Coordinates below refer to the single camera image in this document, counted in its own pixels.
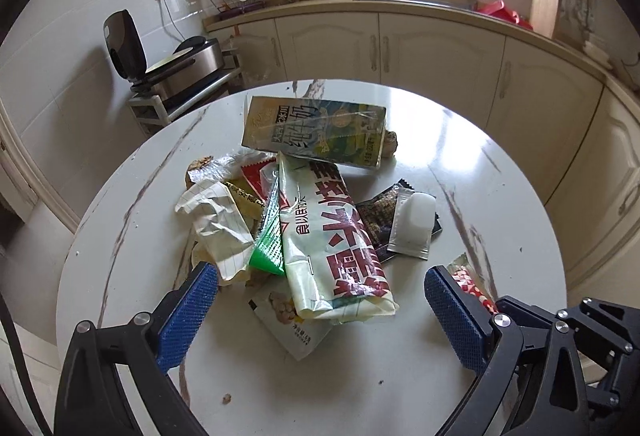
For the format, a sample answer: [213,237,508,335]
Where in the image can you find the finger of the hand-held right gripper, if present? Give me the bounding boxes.
[500,296,640,417]

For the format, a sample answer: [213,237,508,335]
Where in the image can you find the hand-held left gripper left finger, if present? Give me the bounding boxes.
[52,261,219,436]

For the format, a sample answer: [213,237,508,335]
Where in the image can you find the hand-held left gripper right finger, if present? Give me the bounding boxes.
[424,265,593,436]

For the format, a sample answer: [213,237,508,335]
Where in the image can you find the red dotted wrapper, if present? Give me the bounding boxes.
[446,252,499,315]

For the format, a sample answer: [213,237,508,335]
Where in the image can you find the white paper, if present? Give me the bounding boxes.
[174,178,257,286]

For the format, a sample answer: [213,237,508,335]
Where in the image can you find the white nut packet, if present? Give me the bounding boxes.
[247,288,335,362]

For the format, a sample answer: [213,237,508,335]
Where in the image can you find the silver sachet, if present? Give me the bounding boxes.
[387,187,437,262]

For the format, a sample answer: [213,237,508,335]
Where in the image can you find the green wrapper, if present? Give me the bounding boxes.
[249,165,287,278]

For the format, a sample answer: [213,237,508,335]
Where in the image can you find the yellow wrapper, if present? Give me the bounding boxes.
[224,180,267,220]

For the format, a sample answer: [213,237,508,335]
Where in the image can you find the dark snack packet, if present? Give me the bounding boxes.
[355,183,444,263]

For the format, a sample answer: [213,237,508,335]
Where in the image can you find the clear crinkled wrapper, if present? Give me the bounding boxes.
[186,155,251,191]

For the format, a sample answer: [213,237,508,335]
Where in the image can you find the large white red snack bag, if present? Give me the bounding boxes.
[276,151,401,326]

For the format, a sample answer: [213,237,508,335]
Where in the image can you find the red sachet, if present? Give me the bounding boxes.
[242,160,279,203]

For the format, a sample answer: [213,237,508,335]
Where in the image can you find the milk carton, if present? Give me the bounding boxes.
[242,96,389,170]

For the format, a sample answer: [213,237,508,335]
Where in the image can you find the white storage trolley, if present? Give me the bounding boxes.
[127,65,245,138]

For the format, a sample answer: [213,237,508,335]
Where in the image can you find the cream kitchen cabinet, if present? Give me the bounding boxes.
[202,11,640,289]

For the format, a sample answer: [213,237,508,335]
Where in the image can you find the red plastic basin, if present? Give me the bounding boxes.
[474,0,535,30]

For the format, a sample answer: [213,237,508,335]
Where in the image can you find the wooden cutting board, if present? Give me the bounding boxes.
[529,0,561,40]

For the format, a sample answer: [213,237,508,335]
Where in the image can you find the steel sink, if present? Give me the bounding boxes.
[354,0,483,13]

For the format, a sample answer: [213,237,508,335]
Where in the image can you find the white power cable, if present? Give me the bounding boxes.
[159,0,185,43]

